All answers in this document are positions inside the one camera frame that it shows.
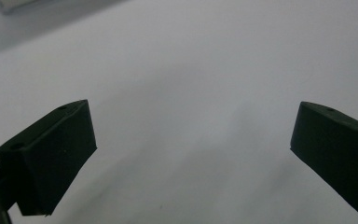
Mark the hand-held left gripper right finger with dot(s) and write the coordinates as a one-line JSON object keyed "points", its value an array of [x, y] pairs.
{"points": [[335, 149]]}

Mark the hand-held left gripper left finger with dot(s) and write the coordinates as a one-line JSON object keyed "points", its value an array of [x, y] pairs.
{"points": [[52, 155]]}

